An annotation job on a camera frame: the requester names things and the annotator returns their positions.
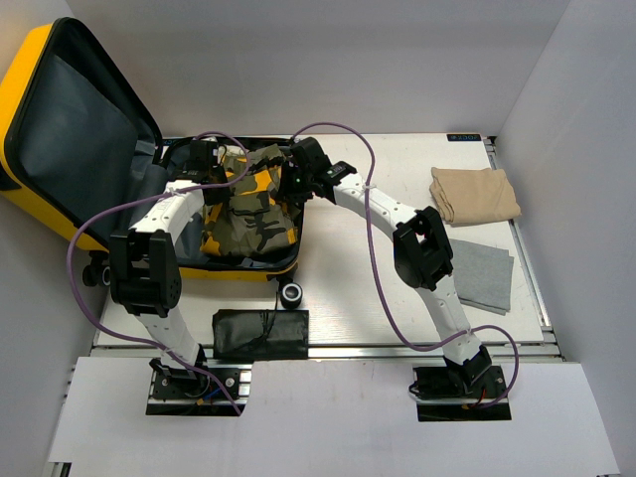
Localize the camouflage yellow green garment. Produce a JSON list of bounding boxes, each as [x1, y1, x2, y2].
[[200, 144, 300, 257]]

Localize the beige garment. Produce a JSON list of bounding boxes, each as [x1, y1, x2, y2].
[[429, 167, 522, 225]]

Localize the grey cloth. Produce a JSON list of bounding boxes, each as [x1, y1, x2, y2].
[[450, 239, 514, 315]]

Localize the white green patterned garment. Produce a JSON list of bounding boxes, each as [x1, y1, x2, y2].
[[200, 204, 212, 222]]

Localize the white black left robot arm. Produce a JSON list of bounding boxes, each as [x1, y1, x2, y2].
[[109, 190, 210, 397]]

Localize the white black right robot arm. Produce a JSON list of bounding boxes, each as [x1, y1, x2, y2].
[[282, 137, 492, 398]]

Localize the yellow hard-shell suitcase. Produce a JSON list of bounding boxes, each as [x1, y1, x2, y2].
[[1, 18, 304, 309]]

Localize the black wrapped box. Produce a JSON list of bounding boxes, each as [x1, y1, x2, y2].
[[213, 309, 309, 363]]

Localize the white foreground board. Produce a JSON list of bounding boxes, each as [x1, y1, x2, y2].
[[50, 358, 618, 476]]

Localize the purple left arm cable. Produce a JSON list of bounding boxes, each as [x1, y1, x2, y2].
[[67, 131, 249, 416]]

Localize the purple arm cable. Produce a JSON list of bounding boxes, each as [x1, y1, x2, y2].
[[290, 121, 521, 409], [67, 131, 249, 416]]

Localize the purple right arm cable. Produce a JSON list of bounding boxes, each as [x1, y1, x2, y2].
[[290, 121, 521, 409]]

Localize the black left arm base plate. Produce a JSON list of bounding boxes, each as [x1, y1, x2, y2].
[[145, 358, 251, 417]]

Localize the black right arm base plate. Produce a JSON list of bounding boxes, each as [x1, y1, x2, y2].
[[408, 366, 512, 422]]

